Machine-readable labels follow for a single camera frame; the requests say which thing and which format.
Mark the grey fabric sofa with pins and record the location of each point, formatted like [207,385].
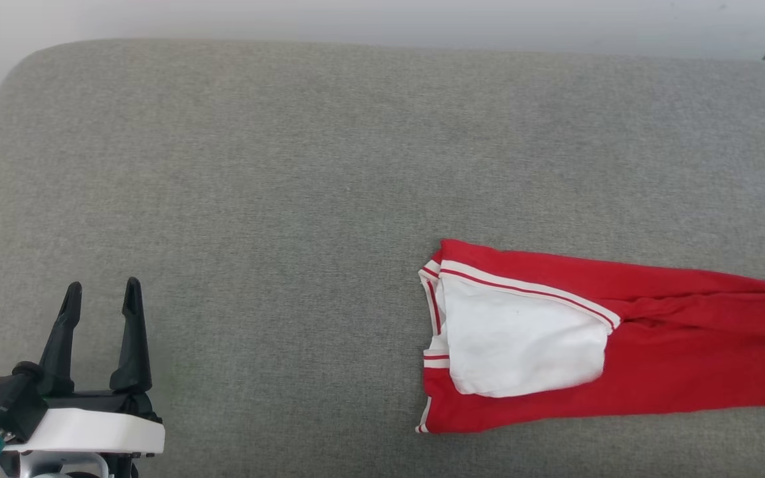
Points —
[289,199]

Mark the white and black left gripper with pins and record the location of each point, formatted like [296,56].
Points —
[90,428]

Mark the red and white jersey garment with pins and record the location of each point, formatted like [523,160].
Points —
[655,358]

